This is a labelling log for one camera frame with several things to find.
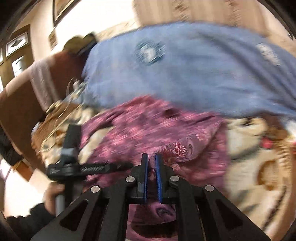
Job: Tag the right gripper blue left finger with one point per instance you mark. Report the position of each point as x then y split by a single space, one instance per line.
142 179

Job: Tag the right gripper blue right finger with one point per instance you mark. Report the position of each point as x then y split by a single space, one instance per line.
161 177

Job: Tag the purple floral blouse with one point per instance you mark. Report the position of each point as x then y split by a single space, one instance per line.
193 144

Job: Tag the person's left hand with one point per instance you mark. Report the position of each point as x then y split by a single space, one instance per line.
54 189

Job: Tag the brown quilted bedspread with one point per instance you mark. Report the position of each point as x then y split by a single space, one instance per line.
56 113

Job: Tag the cream leaf-print blanket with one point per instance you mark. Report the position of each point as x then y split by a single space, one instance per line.
261 182

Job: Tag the lilac cloth on headboard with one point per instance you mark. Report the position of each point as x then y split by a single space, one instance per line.
42 82

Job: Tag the red wrapped packet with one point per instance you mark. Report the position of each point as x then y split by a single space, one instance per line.
266 143

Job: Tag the olive green garment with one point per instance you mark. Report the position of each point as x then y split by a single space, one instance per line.
78 44

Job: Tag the blue plaid duvet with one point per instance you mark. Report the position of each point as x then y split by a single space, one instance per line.
197 66

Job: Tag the beige striped pillow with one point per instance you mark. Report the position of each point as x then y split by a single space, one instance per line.
243 14

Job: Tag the white charger with cable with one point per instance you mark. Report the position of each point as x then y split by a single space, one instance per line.
73 92

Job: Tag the small wall frame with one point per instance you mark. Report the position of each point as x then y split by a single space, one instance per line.
53 39

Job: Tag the framed wall picture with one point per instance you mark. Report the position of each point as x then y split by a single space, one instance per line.
61 8

